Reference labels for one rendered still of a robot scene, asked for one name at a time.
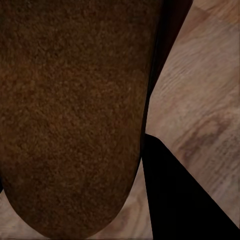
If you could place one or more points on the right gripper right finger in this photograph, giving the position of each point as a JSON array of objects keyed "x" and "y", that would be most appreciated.
[{"x": 180, "y": 209}]

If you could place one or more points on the sandal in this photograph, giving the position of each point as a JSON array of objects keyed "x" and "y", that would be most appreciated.
[{"x": 76, "y": 77}]

